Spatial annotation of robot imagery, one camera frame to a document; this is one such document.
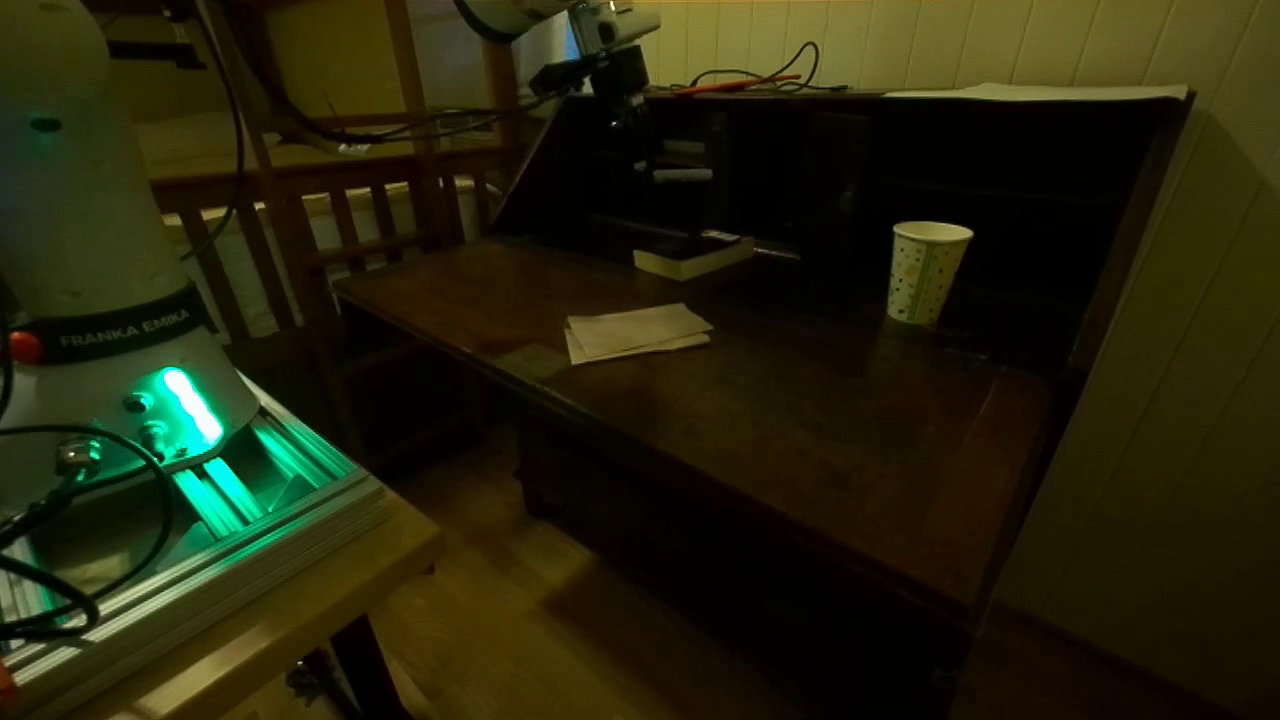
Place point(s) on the dark wooden secretary desk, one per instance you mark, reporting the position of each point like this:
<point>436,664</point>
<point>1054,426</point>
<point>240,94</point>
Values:
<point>824,443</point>

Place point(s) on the blue box with label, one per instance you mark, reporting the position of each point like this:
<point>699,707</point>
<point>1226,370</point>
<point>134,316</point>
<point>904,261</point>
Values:
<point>686,258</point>

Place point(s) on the wooden slat chair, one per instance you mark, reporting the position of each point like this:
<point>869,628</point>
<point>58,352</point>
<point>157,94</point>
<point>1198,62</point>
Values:
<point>284,225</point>

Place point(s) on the white paper coffee cup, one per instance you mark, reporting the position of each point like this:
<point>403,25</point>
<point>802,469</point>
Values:
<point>925,274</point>

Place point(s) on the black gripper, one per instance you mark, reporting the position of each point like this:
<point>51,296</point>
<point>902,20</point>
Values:
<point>616,78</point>

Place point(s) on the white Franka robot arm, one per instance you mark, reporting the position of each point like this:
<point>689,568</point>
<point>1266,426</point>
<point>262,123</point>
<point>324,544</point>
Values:
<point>83,200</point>

